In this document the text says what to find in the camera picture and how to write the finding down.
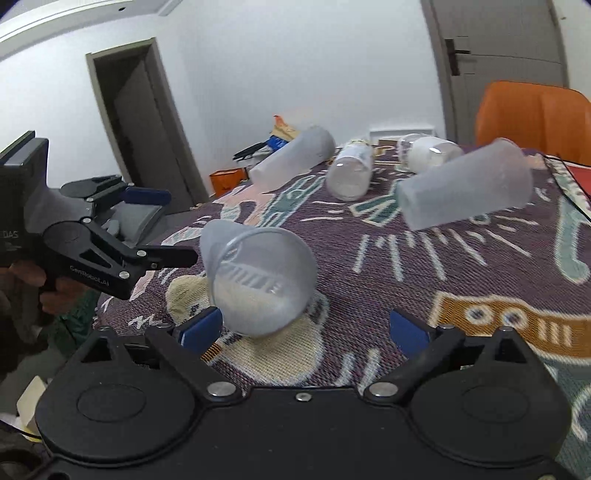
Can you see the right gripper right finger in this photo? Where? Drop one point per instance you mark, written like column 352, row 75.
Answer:
column 429, row 350

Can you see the orange beige paper bag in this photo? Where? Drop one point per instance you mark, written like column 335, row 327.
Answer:
column 282, row 130

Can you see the grey door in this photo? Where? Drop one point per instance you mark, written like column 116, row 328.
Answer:
column 509, row 40

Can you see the yellow labelled clear bottle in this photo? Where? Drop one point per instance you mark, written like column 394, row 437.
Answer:
column 348, row 177

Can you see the white plastic bottle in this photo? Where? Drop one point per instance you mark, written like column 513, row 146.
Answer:
column 419, row 152

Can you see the person's left hand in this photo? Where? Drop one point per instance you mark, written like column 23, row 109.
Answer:
column 31, row 298

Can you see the red book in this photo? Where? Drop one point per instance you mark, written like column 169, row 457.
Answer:
column 581, row 173

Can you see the dark open doorway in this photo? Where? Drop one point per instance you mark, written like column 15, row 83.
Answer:
column 142, row 123

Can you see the frosted plastic cup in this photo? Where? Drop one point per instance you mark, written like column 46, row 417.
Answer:
column 488, row 179
column 260, row 278
column 313, row 146

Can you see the blue white bag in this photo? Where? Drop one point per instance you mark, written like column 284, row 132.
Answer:
column 276, row 143

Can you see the orange chair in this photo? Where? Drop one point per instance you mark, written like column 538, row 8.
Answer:
column 550, row 119

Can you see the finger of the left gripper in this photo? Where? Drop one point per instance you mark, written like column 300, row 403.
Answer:
column 104, row 192
column 85, row 252

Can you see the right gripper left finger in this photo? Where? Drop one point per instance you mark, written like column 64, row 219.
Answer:
column 181, row 348

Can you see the patterned woven table cloth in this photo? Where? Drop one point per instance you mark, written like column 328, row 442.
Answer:
column 527, row 268

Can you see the black door handle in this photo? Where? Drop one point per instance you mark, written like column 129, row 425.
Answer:
column 453, row 53

